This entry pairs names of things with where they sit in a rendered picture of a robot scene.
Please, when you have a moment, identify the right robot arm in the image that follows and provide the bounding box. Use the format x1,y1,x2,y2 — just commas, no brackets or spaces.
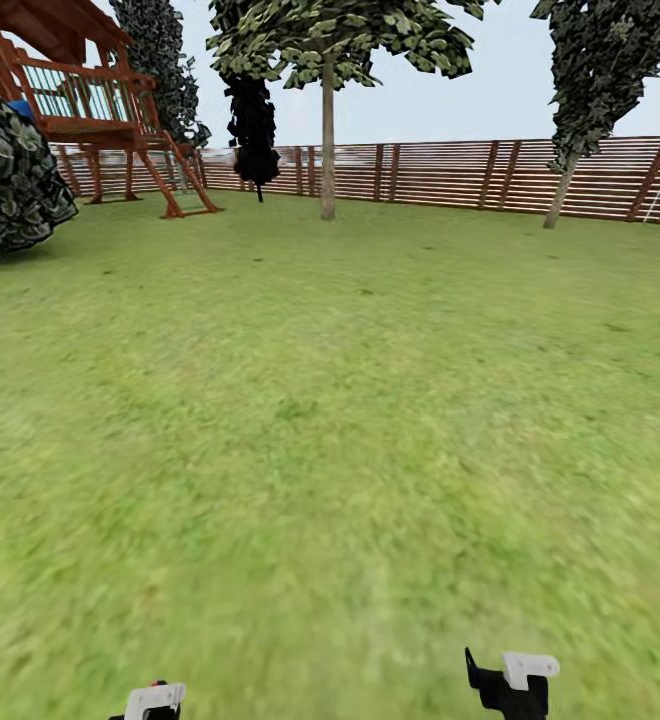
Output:
466,648,559,720

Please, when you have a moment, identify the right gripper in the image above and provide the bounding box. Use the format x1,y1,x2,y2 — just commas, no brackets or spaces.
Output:
466,648,549,720

